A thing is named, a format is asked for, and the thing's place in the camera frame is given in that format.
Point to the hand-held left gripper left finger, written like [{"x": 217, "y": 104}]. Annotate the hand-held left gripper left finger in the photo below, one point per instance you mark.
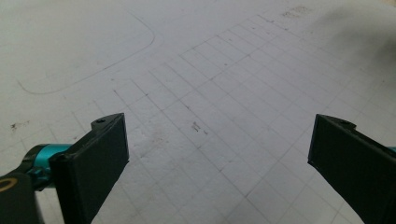
[{"x": 90, "y": 174}]

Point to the white grid mat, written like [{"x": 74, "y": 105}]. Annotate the white grid mat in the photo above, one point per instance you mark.
[{"x": 218, "y": 77}]

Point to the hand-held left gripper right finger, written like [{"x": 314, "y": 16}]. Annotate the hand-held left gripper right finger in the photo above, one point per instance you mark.
[{"x": 355, "y": 168}]

